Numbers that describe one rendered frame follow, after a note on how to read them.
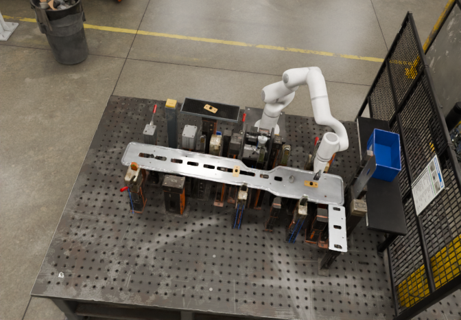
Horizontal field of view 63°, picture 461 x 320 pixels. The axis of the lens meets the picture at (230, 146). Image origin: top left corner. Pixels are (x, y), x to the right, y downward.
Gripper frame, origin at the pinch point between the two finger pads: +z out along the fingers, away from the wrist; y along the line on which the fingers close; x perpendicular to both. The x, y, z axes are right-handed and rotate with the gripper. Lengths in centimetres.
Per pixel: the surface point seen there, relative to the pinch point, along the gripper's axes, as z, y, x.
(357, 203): 6.3, 12.3, 26.0
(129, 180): 6, 24, -106
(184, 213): 42, 19, -75
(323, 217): 14.2, 20.5, 8.1
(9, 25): 110, -232, -355
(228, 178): 12, 6, -50
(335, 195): 12.2, 5.1, 14.8
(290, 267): 42, 42, -4
